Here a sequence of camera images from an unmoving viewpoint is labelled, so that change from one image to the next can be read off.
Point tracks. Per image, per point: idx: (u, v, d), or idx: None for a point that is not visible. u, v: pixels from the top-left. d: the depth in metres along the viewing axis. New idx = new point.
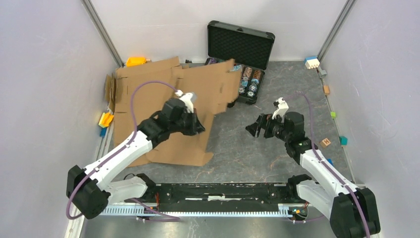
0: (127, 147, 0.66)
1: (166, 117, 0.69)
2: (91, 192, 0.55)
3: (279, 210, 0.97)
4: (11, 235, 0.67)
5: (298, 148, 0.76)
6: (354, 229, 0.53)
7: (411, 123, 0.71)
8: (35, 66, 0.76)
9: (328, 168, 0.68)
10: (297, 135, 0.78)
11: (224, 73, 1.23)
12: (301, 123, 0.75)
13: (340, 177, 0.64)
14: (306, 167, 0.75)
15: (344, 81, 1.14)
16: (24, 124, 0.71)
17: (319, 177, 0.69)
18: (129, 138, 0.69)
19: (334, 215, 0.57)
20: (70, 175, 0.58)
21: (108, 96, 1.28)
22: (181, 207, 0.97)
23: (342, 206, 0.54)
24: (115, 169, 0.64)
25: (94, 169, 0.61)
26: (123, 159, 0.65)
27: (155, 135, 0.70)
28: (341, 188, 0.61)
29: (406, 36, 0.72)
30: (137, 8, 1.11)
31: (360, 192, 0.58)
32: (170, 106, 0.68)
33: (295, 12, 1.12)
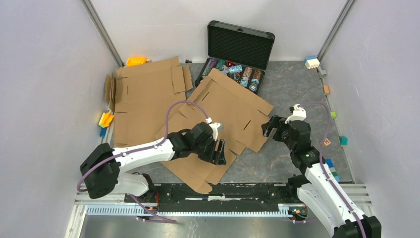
0: (154, 148, 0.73)
1: (193, 137, 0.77)
2: (111, 173, 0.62)
3: (279, 210, 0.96)
4: (12, 235, 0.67)
5: (304, 159, 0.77)
6: None
7: (411, 123, 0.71)
8: (35, 66, 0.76)
9: (336, 188, 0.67)
10: (303, 146, 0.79)
11: (255, 111, 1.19)
12: (307, 132, 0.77)
13: (347, 201, 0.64)
14: (311, 180, 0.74)
15: (344, 81, 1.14)
16: (23, 124, 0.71)
17: (324, 194, 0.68)
18: (158, 141, 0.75)
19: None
20: (100, 149, 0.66)
21: (108, 96, 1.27)
22: (181, 207, 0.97)
23: (348, 235, 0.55)
24: (136, 162, 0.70)
25: (122, 153, 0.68)
26: (146, 155, 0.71)
27: (178, 150, 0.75)
28: (348, 213, 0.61)
29: (406, 36, 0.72)
30: (137, 8, 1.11)
31: (367, 220, 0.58)
32: (200, 129, 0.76)
33: (295, 12, 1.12)
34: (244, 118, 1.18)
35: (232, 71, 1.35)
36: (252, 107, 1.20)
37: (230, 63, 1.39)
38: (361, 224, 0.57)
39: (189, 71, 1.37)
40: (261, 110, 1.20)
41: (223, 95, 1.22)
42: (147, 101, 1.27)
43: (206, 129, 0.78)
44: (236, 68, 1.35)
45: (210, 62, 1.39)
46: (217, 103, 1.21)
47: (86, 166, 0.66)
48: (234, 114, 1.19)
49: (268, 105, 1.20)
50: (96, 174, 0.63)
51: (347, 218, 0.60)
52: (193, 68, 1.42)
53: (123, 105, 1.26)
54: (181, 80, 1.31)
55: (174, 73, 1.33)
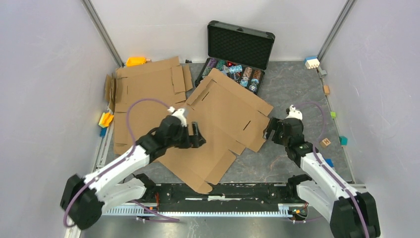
0: (127, 160, 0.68)
1: (163, 134, 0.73)
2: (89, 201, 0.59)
3: (279, 210, 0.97)
4: (11, 235, 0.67)
5: (298, 151, 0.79)
6: (354, 233, 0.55)
7: (411, 123, 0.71)
8: (35, 66, 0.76)
9: (329, 172, 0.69)
10: (297, 139, 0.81)
11: (254, 112, 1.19)
12: (298, 126, 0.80)
13: (340, 180, 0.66)
14: (308, 171, 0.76)
15: (344, 81, 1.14)
16: (23, 124, 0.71)
17: (319, 180, 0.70)
18: (128, 150, 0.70)
19: (335, 219, 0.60)
20: (70, 183, 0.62)
21: (108, 96, 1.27)
22: (181, 207, 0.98)
23: (342, 209, 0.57)
24: (114, 180, 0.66)
25: (94, 179, 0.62)
26: (122, 171, 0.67)
27: (152, 151, 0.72)
28: (341, 191, 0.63)
29: (406, 35, 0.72)
30: (137, 8, 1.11)
31: (360, 197, 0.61)
32: (167, 125, 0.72)
33: (295, 12, 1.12)
34: (243, 119, 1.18)
35: (232, 71, 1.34)
36: (252, 108, 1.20)
37: (230, 63, 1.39)
38: (355, 199, 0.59)
39: (189, 71, 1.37)
40: (260, 110, 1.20)
41: (223, 96, 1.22)
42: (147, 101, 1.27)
43: (172, 122, 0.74)
44: (236, 68, 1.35)
45: (210, 62, 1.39)
46: (217, 103, 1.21)
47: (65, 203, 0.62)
48: (234, 115, 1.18)
49: (268, 105, 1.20)
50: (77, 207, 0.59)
51: (341, 195, 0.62)
52: (193, 67, 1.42)
53: (123, 106, 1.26)
54: (181, 80, 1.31)
55: (174, 73, 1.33)
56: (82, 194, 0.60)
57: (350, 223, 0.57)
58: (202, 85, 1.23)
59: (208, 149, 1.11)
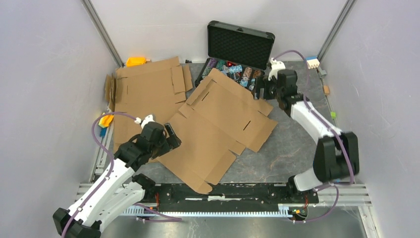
0: (107, 179, 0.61)
1: (146, 140, 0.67)
2: (78, 233, 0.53)
3: (279, 210, 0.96)
4: (11, 235, 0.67)
5: (289, 100, 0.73)
6: (333, 170, 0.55)
7: (410, 123, 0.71)
8: (35, 66, 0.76)
9: (317, 116, 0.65)
10: (289, 89, 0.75)
11: (255, 112, 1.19)
12: (293, 75, 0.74)
13: (326, 122, 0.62)
14: (297, 119, 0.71)
15: (344, 81, 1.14)
16: (23, 123, 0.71)
17: (307, 124, 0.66)
18: (107, 168, 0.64)
19: (317, 157, 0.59)
20: (55, 218, 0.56)
21: (108, 96, 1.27)
22: (181, 207, 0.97)
23: (327, 147, 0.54)
24: (101, 204, 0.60)
25: (77, 209, 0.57)
26: (106, 194, 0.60)
27: (133, 161, 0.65)
28: (327, 131, 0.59)
29: (406, 36, 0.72)
30: (137, 8, 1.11)
31: (344, 136, 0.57)
32: (149, 129, 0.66)
33: (294, 13, 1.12)
34: (243, 119, 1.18)
35: (233, 71, 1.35)
36: (251, 108, 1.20)
37: (230, 63, 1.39)
38: (341, 139, 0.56)
39: (189, 72, 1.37)
40: (260, 110, 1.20)
41: (223, 96, 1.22)
42: (147, 101, 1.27)
43: (155, 127, 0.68)
44: (236, 68, 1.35)
45: (210, 62, 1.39)
46: (216, 103, 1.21)
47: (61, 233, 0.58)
48: (234, 115, 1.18)
49: (267, 105, 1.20)
50: None
51: (325, 134, 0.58)
52: (193, 67, 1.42)
53: (123, 106, 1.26)
54: (181, 80, 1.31)
55: (174, 73, 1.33)
56: (71, 226, 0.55)
57: (333, 161, 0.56)
58: (202, 85, 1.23)
59: (208, 149, 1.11)
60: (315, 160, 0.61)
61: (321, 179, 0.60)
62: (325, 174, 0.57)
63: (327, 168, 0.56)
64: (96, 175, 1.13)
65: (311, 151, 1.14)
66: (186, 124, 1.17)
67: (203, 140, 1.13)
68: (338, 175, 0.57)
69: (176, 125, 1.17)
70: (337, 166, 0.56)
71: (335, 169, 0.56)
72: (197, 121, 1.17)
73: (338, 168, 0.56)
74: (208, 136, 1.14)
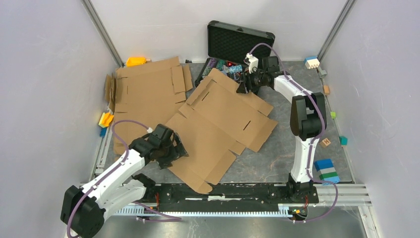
0: (122, 165, 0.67)
1: (158, 137, 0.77)
2: (91, 209, 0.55)
3: (279, 210, 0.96)
4: (11, 235, 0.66)
5: (272, 74, 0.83)
6: (304, 123, 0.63)
7: (411, 123, 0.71)
8: (35, 66, 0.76)
9: (294, 84, 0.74)
10: (273, 68, 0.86)
11: (255, 112, 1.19)
12: (273, 57, 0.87)
13: (300, 88, 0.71)
14: (280, 90, 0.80)
15: (344, 81, 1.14)
16: (23, 124, 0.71)
17: (287, 92, 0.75)
18: (122, 156, 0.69)
19: (291, 115, 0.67)
20: (68, 195, 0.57)
21: (108, 96, 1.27)
22: (181, 207, 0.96)
23: (297, 102, 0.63)
24: (113, 186, 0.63)
25: (91, 187, 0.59)
26: (119, 177, 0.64)
27: (147, 152, 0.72)
28: (300, 93, 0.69)
29: (406, 36, 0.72)
30: (137, 8, 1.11)
31: (314, 95, 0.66)
32: (162, 127, 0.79)
33: (295, 13, 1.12)
34: (243, 119, 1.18)
35: (232, 71, 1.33)
36: (252, 108, 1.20)
37: (230, 63, 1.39)
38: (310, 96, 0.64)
39: (190, 71, 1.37)
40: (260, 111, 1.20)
41: (223, 95, 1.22)
42: (147, 101, 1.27)
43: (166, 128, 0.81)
44: (236, 68, 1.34)
45: (210, 62, 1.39)
46: (216, 103, 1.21)
47: (65, 215, 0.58)
48: (234, 115, 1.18)
49: (266, 106, 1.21)
50: (80, 216, 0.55)
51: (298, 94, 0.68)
52: (193, 67, 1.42)
53: (122, 105, 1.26)
54: (181, 80, 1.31)
55: (174, 73, 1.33)
56: (82, 203, 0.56)
57: (304, 115, 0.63)
58: (202, 84, 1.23)
59: (208, 149, 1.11)
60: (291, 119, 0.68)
61: (297, 134, 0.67)
62: (298, 128, 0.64)
63: (299, 121, 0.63)
64: (96, 175, 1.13)
65: None
66: (186, 125, 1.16)
67: (203, 140, 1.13)
68: (310, 129, 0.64)
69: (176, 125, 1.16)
70: (309, 121, 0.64)
71: (307, 123, 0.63)
72: (197, 121, 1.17)
73: (309, 122, 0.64)
74: (208, 135, 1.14)
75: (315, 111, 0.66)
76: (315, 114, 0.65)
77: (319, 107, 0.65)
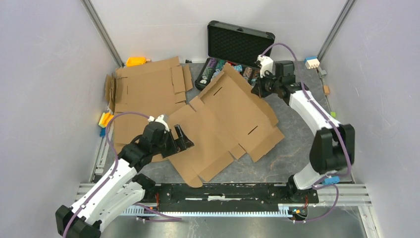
0: (111, 178, 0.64)
1: (147, 140, 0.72)
2: (80, 230, 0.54)
3: (279, 210, 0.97)
4: (11, 235, 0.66)
5: (288, 89, 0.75)
6: (329, 160, 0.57)
7: (411, 123, 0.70)
8: (35, 66, 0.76)
9: (315, 106, 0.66)
10: (289, 79, 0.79)
11: (262, 119, 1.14)
12: (289, 64, 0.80)
13: (325, 114, 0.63)
14: (296, 107, 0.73)
15: (344, 81, 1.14)
16: (23, 124, 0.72)
17: (306, 115, 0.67)
18: (111, 168, 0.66)
19: (315, 148, 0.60)
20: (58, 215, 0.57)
21: (108, 96, 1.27)
22: (181, 207, 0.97)
23: (324, 137, 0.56)
24: (103, 202, 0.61)
25: (80, 207, 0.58)
26: (108, 193, 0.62)
27: (137, 161, 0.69)
28: (325, 123, 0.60)
29: (406, 36, 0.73)
30: (137, 8, 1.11)
31: (342, 128, 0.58)
32: (150, 130, 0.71)
33: (295, 13, 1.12)
34: (249, 124, 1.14)
35: None
36: (261, 112, 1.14)
37: (230, 63, 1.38)
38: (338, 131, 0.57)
39: (189, 72, 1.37)
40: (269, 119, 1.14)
41: (231, 97, 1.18)
42: (147, 100, 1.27)
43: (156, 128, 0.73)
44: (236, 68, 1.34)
45: (210, 62, 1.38)
46: (221, 105, 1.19)
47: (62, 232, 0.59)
48: (239, 118, 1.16)
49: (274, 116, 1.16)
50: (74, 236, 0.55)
51: (323, 126, 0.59)
52: (193, 67, 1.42)
53: (122, 105, 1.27)
54: (181, 80, 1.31)
55: (174, 73, 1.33)
56: (74, 223, 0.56)
57: (329, 152, 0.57)
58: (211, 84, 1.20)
59: (207, 148, 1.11)
60: (312, 150, 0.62)
61: (317, 168, 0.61)
62: (320, 164, 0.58)
63: (323, 159, 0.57)
64: (96, 175, 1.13)
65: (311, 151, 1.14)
66: (188, 118, 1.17)
67: (203, 139, 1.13)
68: (334, 166, 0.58)
69: (180, 117, 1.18)
70: (333, 157, 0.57)
71: (331, 159, 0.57)
72: (199, 116, 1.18)
73: (334, 158, 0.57)
74: (208, 136, 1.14)
75: (339, 145, 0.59)
76: (339, 149, 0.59)
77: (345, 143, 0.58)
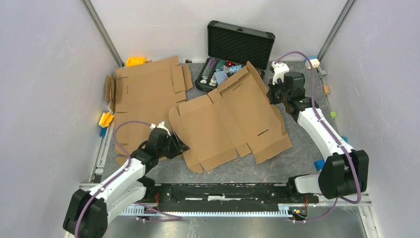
0: (126, 170, 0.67)
1: (153, 145, 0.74)
2: (99, 209, 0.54)
3: (279, 210, 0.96)
4: (11, 235, 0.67)
5: (298, 105, 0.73)
6: (340, 187, 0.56)
7: (411, 122, 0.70)
8: (35, 66, 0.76)
9: (327, 128, 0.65)
10: (298, 93, 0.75)
11: (270, 124, 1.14)
12: (300, 78, 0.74)
13: (337, 138, 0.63)
14: (304, 126, 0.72)
15: (344, 81, 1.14)
16: (23, 124, 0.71)
17: (317, 136, 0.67)
18: (125, 163, 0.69)
19: (325, 173, 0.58)
20: (75, 198, 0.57)
21: (108, 96, 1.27)
22: (181, 207, 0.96)
23: (336, 165, 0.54)
24: (118, 190, 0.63)
25: (99, 190, 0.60)
26: (123, 183, 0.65)
27: (147, 163, 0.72)
28: (337, 148, 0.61)
29: (406, 35, 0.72)
30: (137, 8, 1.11)
31: (355, 154, 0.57)
32: (155, 135, 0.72)
33: (295, 13, 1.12)
34: (257, 127, 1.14)
35: (233, 71, 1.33)
36: (270, 118, 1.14)
37: (230, 63, 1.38)
38: (349, 157, 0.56)
39: (189, 72, 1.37)
40: (278, 126, 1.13)
41: (242, 99, 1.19)
42: (147, 100, 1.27)
43: (160, 133, 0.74)
44: (236, 68, 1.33)
45: (210, 62, 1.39)
46: (231, 105, 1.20)
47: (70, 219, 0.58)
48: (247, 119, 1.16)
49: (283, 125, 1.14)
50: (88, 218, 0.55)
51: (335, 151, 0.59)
52: (193, 68, 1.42)
53: (122, 105, 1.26)
54: (181, 80, 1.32)
55: (174, 73, 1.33)
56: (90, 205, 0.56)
57: (341, 180, 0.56)
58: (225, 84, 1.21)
59: (211, 142, 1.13)
60: (321, 174, 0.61)
61: (325, 194, 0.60)
62: (331, 190, 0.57)
63: (334, 186, 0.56)
64: (96, 175, 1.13)
65: (310, 151, 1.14)
66: (197, 109, 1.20)
67: (208, 133, 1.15)
68: (344, 192, 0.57)
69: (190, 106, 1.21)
70: (344, 183, 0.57)
71: (341, 187, 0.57)
72: (209, 107, 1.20)
73: (344, 184, 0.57)
74: (213, 131, 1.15)
75: (349, 169, 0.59)
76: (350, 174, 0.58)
77: (357, 170, 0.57)
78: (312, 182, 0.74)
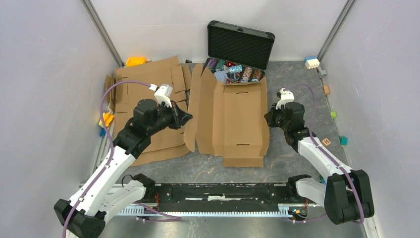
0: (107, 168, 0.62)
1: (139, 123, 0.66)
2: (82, 220, 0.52)
3: (279, 210, 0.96)
4: (11, 234, 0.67)
5: (296, 136, 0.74)
6: (346, 210, 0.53)
7: (411, 123, 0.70)
8: (35, 66, 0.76)
9: (324, 152, 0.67)
10: (297, 124, 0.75)
11: (253, 140, 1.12)
12: (300, 111, 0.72)
13: (335, 160, 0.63)
14: (305, 155, 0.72)
15: (344, 81, 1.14)
16: (23, 124, 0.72)
17: (317, 163, 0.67)
18: (107, 156, 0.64)
19: (328, 196, 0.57)
20: (57, 208, 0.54)
21: (108, 96, 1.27)
22: (181, 207, 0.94)
23: (336, 184, 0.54)
24: (103, 192, 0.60)
25: (78, 200, 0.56)
26: (106, 183, 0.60)
27: (134, 146, 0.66)
28: (336, 169, 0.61)
29: (406, 35, 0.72)
30: (136, 8, 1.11)
31: (355, 174, 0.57)
32: (140, 112, 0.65)
33: (295, 13, 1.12)
34: (240, 137, 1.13)
35: (233, 71, 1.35)
36: (255, 135, 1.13)
37: (230, 63, 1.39)
38: (348, 177, 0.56)
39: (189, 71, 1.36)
40: (259, 148, 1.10)
41: (242, 104, 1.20)
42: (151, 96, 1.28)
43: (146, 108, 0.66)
44: (236, 68, 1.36)
45: (210, 62, 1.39)
46: (231, 105, 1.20)
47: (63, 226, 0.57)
48: (235, 125, 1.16)
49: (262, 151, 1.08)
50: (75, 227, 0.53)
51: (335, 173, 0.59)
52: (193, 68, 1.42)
53: (122, 105, 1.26)
54: (181, 79, 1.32)
55: (174, 73, 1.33)
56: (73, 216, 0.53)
57: (344, 201, 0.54)
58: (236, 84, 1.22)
59: (203, 125, 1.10)
60: (325, 198, 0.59)
61: (332, 220, 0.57)
62: (337, 215, 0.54)
63: (340, 208, 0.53)
64: None
65: None
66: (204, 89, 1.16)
67: (202, 116, 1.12)
68: (352, 215, 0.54)
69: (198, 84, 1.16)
70: (350, 206, 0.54)
71: (348, 209, 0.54)
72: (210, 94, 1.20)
73: (350, 207, 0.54)
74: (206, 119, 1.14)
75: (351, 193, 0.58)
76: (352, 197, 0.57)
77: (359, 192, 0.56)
78: (313, 190, 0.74)
